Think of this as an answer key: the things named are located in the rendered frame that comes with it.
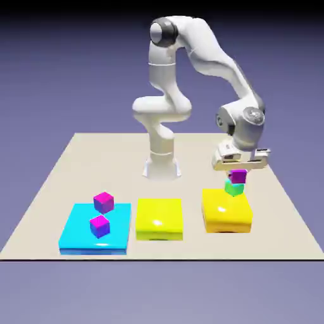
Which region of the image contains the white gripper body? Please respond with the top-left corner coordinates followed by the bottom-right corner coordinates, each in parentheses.
top-left (211, 148), bottom-right (270, 172)

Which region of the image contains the small magenta cube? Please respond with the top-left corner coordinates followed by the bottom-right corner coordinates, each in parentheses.
top-left (92, 191), bottom-right (115, 214)
top-left (89, 215), bottom-right (111, 239)
top-left (229, 168), bottom-right (248, 185)

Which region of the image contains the small green cube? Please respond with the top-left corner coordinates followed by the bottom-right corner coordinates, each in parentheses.
top-left (224, 178), bottom-right (246, 197)

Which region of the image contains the large orange-yellow box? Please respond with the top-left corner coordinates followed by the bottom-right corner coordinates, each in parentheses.
top-left (201, 188), bottom-right (254, 234)

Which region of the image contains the large yellow box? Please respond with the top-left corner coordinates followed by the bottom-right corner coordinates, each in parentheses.
top-left (135, 197), bottom-right (184, 241)

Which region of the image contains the large cyan box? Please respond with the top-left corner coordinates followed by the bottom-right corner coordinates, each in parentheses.
top-left (58, 202), bottom-right (132, 256)

